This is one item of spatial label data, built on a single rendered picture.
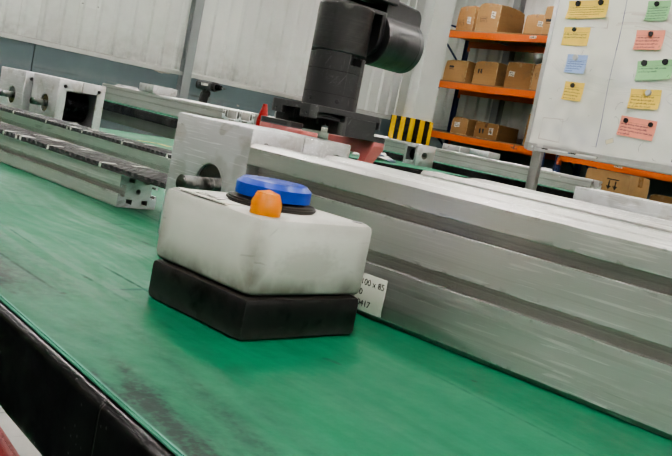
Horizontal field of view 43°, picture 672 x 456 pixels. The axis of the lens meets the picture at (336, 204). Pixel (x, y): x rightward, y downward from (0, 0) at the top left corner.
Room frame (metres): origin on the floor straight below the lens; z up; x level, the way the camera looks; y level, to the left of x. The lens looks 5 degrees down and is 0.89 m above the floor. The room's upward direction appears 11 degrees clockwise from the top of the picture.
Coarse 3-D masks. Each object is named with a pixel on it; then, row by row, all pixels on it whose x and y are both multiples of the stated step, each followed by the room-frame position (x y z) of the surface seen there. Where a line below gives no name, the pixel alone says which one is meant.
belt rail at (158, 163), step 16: (0, 112) 1.35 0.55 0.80; (32, 128) 1.29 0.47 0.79; (48, 128) 1.24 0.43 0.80; (64, 128) 1.21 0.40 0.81; (80, 144) 1.18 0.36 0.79; (96, 144) 1.14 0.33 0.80; (112, 144) 1.12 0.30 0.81; (128, 160) 1.10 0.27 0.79; (144, 160) 1.06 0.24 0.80; (160, 160) 1.04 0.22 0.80
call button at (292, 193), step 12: (240, 180) 0.44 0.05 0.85; (252, 180) 0.43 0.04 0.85; (264, 180) 0.44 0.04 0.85; (276, 180) 0.44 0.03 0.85; (240, 192) 0.43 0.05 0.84; (252, 192) 0.43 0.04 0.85; (276, 192) 0.43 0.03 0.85; (288, 192) 0.43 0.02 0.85; (300, 192) 0.43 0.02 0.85; (288, 204) 0.44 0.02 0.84; (300, 204) 0.44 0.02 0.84
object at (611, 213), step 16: (432, 176) 0.72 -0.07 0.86; (448, 176) 0.71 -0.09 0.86; (496, 192) 0.67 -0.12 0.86; (512, 192) 0.66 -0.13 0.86; (528, 192) 0.74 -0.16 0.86; (576, 208) 0.62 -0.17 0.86; (592, 208) 0.62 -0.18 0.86; (608, 208) 0.69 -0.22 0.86; (640, 224) 0.59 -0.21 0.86; (656, 224) 0.58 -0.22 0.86
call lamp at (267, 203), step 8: (256, 192) 0.40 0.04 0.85; (264, 192) 0.40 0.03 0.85; (272, 192) 0.40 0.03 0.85; (256, 200) 0.40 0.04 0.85; (264, 200) 0.40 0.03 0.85; (272, 200) 0.40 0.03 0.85; (280, 200) 0.40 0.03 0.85; (256, 208) 0.40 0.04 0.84; (264, 208) 0.40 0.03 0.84; (272, 208) 0.40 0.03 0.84; (280, 208) 0.40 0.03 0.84; (272, 216) 0.40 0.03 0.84
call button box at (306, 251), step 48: (192, 192) 0.43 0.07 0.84; (192, 240) 0.42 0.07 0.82; (240, 240) 0.40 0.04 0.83; (288, 240) 0.40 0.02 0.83; (336, 240) 0.43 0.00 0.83; (192, 288) 0.42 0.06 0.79; (240, 288) 0.40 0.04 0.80; (288, 288) 0.41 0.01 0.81; (336, 288) 0.43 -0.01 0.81; (240, 336) 0.39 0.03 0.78; (288, 336) 0.41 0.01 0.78
